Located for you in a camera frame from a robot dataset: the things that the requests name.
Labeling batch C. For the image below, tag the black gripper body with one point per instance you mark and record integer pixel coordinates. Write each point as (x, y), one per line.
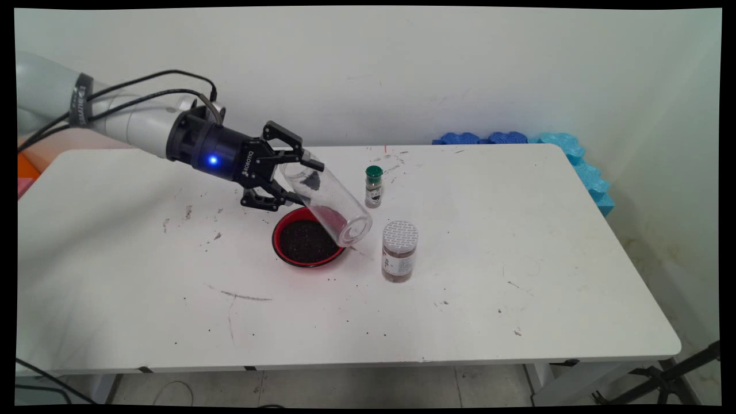
(230, 155)

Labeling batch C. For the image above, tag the dark blue foam mat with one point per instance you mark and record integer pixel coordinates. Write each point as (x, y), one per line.
(460, 138)
(509, 137)

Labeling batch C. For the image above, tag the green-capped spice bottle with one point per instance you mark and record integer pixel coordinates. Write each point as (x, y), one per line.
(374, 187)

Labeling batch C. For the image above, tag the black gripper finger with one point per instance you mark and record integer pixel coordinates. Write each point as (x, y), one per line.
(287, 138)
(264, 198)

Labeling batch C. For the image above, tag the clear plastic jar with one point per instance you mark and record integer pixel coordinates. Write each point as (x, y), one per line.
(339, 207)

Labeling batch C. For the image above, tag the orange foam block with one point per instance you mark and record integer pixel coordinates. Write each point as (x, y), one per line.
(26, 167)

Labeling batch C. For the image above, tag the black tripod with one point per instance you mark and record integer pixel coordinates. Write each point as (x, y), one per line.
(667, 379)

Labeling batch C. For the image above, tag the pink foam block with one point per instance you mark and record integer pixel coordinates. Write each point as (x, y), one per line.
(22, 187)

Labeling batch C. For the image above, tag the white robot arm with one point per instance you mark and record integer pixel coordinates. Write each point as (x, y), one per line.
(132, 123)

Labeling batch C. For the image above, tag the light blue foam mat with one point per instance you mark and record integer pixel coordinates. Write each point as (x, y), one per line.
(575, 152)

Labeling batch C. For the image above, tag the nut jar with patterned lid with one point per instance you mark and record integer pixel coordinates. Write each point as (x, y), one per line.
(399, 253)

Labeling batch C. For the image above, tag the red bowl with black rim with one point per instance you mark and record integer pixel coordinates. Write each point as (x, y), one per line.
(282, 250)

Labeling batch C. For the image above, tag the black seeds heap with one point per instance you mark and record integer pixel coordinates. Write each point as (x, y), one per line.
(305, 244)

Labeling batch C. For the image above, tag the white table leg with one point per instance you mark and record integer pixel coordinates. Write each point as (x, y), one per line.
(575, 382)

